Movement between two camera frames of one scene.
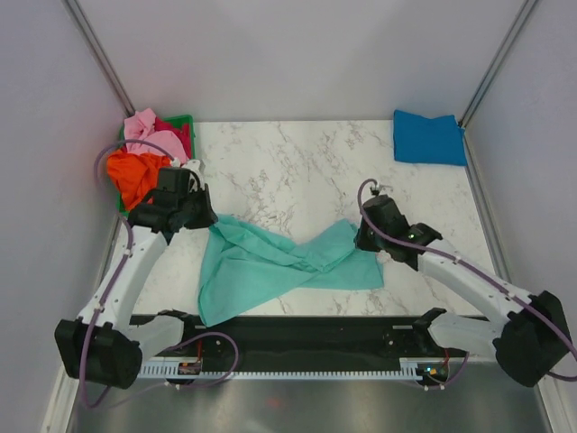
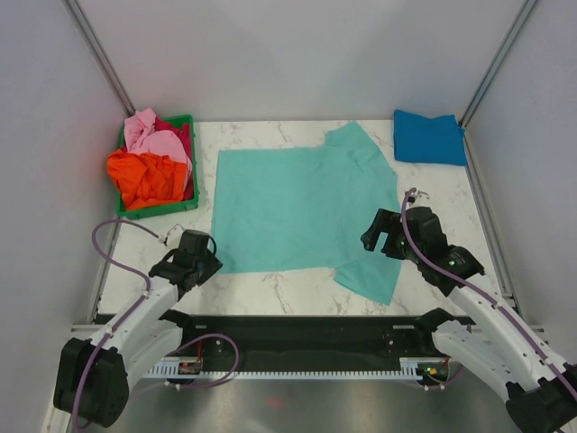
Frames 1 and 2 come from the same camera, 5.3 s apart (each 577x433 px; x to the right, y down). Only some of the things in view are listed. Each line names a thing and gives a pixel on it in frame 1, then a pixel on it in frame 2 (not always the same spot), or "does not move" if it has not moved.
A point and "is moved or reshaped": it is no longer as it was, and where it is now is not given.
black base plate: [303, 337] does not move
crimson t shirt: [183, 133] does not move
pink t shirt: [141, 126] does not move
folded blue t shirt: [437, 140] does not move
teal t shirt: [242, 264] is moved or reshaped
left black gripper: [208, 217] to [213, 264]
